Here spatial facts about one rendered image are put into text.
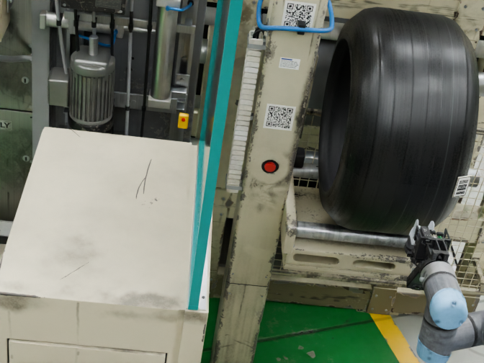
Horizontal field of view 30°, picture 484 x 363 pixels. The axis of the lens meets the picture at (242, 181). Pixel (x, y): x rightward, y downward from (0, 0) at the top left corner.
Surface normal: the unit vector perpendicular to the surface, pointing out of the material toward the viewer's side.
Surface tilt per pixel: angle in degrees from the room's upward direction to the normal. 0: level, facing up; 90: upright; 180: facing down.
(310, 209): 0
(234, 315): 90
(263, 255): 90
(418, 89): 41
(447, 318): 83
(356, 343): 0
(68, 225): 0
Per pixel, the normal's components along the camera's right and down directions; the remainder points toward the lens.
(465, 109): 0.35, -0.04
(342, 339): 0.13, -0.80
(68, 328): 0.00, 0.60
